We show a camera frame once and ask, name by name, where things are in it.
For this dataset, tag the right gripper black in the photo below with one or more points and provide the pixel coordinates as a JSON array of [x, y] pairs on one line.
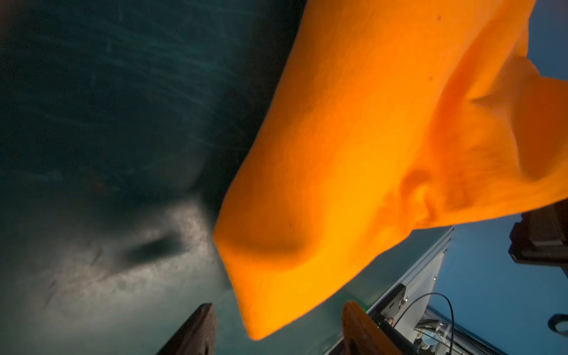
[[540, 238]]

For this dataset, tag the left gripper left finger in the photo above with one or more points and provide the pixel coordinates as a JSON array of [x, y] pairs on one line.
[[197, 336]]

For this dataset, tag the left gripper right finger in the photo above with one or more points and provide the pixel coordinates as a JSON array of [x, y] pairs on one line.
[[362, 335]]

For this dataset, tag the aluminium front rail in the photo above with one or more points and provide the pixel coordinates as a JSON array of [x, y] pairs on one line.
[[395, 291]]

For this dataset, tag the orange pants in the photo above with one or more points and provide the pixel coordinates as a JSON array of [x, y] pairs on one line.
[[389, 116]]

